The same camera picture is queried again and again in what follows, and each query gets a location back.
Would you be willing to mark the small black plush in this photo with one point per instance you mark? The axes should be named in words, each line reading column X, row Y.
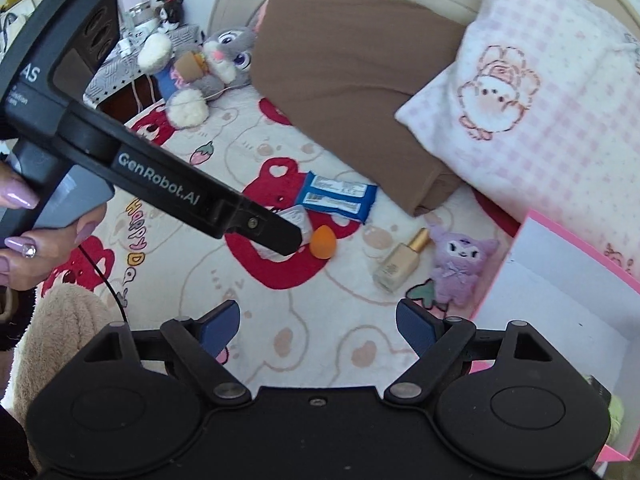
column 170, row 12

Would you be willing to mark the brown pillow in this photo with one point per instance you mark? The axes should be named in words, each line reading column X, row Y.
column 350, row 70

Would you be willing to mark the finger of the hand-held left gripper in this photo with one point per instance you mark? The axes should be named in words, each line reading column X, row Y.
column 272, row 232

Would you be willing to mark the orange makeup sponge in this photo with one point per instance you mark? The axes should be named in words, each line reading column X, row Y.
column 323, row 244

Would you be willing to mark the white sachet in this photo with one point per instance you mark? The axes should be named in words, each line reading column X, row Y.
column 298, row 217

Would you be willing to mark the beige fluffy cloth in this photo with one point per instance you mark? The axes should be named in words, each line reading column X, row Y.
column 65, row 340

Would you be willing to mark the pink cardboard box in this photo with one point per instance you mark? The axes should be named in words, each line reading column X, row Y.
column 560, row 305

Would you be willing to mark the pink checked pillow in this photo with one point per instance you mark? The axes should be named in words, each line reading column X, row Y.
column 550, row 85

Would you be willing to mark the green yarn ball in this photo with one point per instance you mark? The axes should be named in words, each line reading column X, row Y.
column 616, row 415

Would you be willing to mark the blue twin packet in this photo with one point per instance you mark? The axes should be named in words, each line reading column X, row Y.
column 337, row 196

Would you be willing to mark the gold-capped foundation bottle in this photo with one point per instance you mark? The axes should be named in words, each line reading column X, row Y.
column 397, row 266

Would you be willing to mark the glass jar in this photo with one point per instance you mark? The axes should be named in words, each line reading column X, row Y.
column 137, row 17

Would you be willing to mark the purple cat plush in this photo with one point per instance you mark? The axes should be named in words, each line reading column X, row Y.
column 460, row 272

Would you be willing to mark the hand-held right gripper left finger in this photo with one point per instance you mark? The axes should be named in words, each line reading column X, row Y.
column 222, row 326

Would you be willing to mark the grey bunny plush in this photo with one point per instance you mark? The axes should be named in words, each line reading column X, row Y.
column 227, row 55

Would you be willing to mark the person's left hand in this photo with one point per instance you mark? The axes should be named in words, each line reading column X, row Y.
column 47, row 255

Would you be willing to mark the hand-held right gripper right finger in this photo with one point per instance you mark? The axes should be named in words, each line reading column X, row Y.
column 415, row 326

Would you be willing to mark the patterned nightstand cloth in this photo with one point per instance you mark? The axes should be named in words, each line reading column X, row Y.
column 115, row 67

